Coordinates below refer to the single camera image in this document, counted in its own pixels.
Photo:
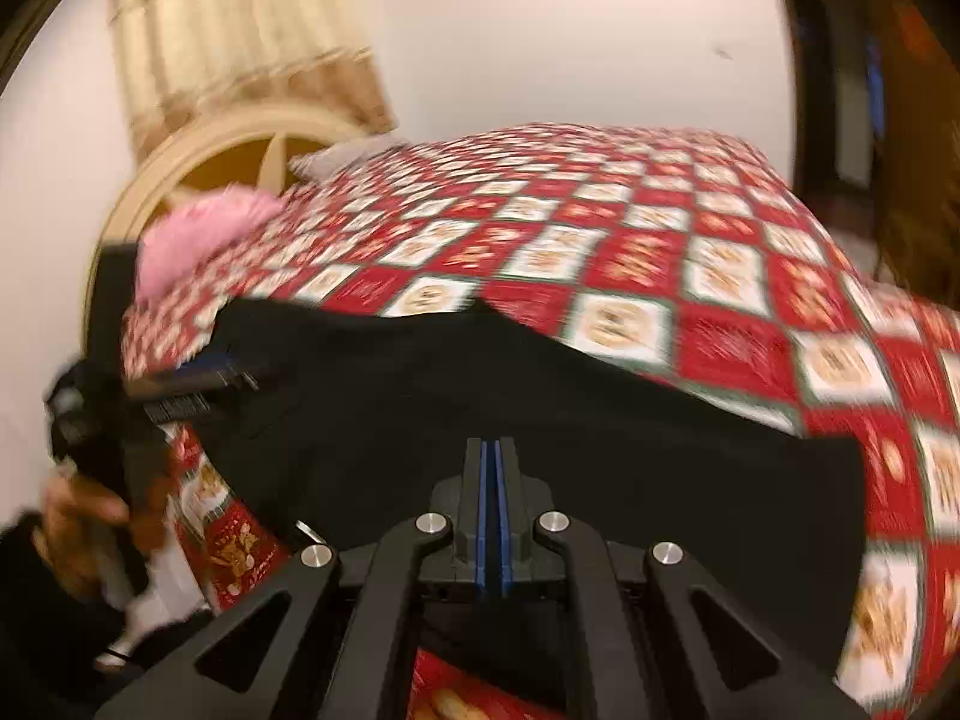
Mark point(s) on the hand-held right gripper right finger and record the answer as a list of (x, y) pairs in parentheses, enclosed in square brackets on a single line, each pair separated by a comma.
[(503, 532)]

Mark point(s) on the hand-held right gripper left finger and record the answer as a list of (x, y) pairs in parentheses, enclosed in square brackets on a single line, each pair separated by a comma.
[(482, 532)]

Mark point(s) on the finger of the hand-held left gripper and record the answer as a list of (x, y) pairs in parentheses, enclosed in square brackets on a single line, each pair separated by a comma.
[(202, 375), (176, 410)]

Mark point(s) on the black pants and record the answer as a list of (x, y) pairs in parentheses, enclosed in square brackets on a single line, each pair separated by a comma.
[(450, 390)]

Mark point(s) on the person's left hand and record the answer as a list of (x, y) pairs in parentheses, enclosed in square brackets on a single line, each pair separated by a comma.
[(67, 529)]

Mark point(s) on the pink pillow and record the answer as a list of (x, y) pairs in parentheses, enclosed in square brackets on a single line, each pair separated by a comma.
[(195, 232)]

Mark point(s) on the cream wooden headboard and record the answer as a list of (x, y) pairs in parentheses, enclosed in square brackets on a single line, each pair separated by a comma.
[(225, 142)]

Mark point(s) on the striped pillow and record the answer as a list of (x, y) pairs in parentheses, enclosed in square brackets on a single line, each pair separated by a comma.
[(330, 157)]

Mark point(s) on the red checkered printed bedspread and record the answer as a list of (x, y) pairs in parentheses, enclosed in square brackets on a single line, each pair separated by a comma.
[(675, 240)]

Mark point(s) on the beige patterned curtain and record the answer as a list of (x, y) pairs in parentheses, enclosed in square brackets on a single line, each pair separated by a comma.
[(225, 30)]

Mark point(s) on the wooden door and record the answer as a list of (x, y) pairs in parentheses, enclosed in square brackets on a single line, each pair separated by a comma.
[(915, 90)]

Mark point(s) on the dark wooden door frame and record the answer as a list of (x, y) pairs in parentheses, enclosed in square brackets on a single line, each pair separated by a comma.
[(832, 90)]

